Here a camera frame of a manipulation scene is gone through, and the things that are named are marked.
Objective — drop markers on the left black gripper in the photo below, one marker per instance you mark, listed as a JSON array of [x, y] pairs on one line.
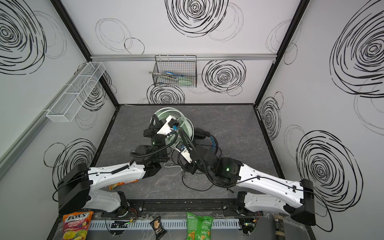
[[151, 131]]

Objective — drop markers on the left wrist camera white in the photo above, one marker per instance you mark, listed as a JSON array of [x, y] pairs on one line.
[[168, 127]]

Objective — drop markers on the black wire wall basket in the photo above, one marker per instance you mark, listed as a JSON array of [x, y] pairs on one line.
[[186, 68]]

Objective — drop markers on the green blue items in basket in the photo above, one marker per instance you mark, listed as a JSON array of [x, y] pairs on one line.
[[171, 78]]

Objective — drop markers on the Fox's fruits candy bag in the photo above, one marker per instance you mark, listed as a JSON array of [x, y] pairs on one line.
[[76, 225]]

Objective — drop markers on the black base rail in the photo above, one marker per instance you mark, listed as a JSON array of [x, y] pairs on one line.
[[180, 206]]

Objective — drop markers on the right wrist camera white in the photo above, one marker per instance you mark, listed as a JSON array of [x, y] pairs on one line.
[[182, 148]]

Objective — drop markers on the white slotted cable duct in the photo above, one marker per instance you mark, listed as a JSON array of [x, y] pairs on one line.
[[218, 224]]

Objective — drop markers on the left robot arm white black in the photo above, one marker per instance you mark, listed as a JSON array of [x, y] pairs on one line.
[[82, 187]]

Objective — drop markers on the orange snack bag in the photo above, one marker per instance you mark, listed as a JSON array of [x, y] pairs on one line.
[[113, 186]]

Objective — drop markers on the white mesh wall shelf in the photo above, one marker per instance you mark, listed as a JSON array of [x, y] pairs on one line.
[[76, 92]]

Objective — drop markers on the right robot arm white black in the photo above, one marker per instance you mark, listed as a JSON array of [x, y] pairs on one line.
[[293, 198]]

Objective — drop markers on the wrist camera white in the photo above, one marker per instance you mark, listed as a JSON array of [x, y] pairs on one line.
[[168, 127], [182, 148]]

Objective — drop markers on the green chips bag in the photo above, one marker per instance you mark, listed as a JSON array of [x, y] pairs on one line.
[[199, 227]]

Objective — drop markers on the small dark snack packet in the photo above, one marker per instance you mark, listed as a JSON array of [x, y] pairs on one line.
[[158, 228]]

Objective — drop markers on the aluminium wall rail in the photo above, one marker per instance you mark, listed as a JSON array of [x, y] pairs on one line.
[[182, 57]]

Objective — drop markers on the black headphones with cable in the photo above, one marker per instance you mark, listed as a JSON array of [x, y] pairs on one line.
[[202, 138]]

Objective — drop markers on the mint green headphones with cable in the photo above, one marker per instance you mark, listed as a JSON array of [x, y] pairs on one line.
[[186, 130]]

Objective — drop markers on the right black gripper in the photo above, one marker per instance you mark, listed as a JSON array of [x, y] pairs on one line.
[[182, 144]]

